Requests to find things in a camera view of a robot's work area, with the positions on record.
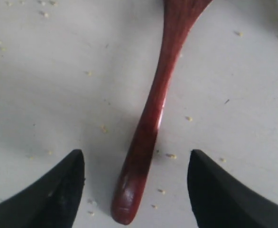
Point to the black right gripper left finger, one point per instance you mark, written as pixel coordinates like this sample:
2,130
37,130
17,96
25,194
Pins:
50,202

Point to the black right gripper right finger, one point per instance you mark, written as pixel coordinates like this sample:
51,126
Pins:
219,200

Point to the dark red wooden spoon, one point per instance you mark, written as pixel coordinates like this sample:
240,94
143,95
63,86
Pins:
179,17

